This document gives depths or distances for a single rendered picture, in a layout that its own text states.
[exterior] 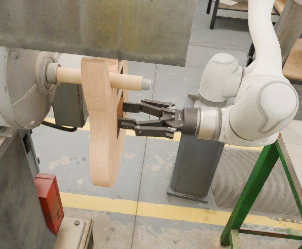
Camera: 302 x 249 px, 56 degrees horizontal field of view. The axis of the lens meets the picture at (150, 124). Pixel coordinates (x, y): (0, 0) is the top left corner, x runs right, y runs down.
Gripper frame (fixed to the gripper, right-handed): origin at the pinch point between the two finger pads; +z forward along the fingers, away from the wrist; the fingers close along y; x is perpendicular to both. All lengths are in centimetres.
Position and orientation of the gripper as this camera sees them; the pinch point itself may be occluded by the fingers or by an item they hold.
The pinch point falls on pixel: (121, 114)
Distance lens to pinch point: 77.6
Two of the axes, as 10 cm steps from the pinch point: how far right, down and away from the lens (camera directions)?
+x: 0.7, -7.9, -6.2
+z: -9.9, -1.1, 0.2
